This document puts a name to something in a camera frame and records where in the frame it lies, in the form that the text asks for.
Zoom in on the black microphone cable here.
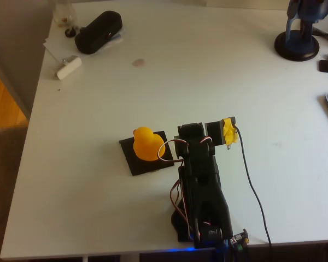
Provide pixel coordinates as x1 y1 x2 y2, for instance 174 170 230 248
313 27 328 46

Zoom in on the wrist servo wire loop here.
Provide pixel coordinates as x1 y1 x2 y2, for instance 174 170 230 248
157 139 191 164

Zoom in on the yellow rubber duck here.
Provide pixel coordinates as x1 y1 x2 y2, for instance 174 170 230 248
133 126 165 162

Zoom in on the blue table clamp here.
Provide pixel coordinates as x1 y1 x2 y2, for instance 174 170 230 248
213 241 232 262

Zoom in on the motor controller board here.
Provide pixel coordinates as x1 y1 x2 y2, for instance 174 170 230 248
229 228 250 248

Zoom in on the black cardboard square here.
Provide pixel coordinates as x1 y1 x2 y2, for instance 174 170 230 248
119 130 175 177

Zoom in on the blue microphone on black stand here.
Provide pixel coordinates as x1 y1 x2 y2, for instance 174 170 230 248
274 0 328 62

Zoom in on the base servo wire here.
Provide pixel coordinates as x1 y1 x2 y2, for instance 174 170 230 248
169 178 195 238

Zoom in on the black glasses case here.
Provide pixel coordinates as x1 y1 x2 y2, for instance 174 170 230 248
74 10 123 55

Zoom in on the camera wrapped in yellow tape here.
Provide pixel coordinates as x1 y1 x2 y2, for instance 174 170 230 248
204 116 239 151

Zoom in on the black camera cable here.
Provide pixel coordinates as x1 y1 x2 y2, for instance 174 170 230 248
233 124 274 248

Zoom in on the clear glass bottle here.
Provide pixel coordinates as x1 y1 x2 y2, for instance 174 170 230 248
53 0 78 28

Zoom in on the white power bank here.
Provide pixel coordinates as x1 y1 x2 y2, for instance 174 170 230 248
55 55 82 80

